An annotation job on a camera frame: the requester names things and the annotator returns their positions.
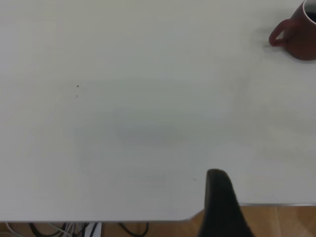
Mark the dark red ceramic mug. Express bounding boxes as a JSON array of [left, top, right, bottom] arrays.
[[268, 0, 316, 61]]

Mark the white cable under table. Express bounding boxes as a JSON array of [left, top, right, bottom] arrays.
[[4, 222, 83, 237]]

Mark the black cable under table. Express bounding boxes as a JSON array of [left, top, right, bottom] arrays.
[[118, 222, 150, 237], [28, 222, 65, 237]]

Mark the white power strip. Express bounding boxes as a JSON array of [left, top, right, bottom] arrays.
[[85, 222, 103, 237]]

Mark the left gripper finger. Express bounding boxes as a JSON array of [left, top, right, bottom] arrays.
[[197, 168, 256, 237]]

